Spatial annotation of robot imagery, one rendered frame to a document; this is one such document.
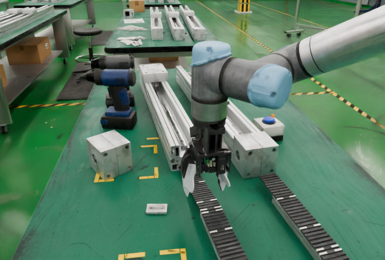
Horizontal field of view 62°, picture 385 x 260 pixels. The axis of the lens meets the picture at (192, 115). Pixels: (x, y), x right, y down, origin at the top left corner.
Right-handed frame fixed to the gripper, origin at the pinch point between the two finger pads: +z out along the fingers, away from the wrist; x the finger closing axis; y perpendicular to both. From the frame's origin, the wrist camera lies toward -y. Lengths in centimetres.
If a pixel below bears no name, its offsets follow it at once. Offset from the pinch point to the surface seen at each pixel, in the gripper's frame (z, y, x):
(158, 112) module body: -2.4, -41.3, -4.1
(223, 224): 2.5, 10.2, 1.5
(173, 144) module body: -2.5, -18.0, -3.8
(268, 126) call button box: -0.2, -25.7, 30.4
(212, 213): 2.2, 6.7, 0.0
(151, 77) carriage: -5, -74, -2
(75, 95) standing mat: 84, -299, -59
